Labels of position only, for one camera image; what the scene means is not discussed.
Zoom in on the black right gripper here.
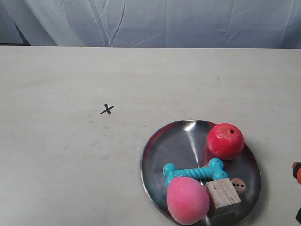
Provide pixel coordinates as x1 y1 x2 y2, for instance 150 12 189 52
292 162 301 222

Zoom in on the small wooden die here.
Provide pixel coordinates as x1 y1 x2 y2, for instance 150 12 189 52
231 178 247 195

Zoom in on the red toy apple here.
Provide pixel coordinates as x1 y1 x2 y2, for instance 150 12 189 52
206 123 245 160

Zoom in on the wooden cube block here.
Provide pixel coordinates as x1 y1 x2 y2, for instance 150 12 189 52
205 178 242 211

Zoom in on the teal rubber bone toy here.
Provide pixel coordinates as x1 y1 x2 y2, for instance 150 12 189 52
163 158 229 188

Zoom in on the pink foam peach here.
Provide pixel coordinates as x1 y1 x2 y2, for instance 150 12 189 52
166 177 210 225

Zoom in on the white backdrop curtain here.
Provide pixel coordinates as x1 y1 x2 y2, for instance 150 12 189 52
0 0 301 49

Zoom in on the black X mark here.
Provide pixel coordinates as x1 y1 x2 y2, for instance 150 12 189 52
100 104 114 115

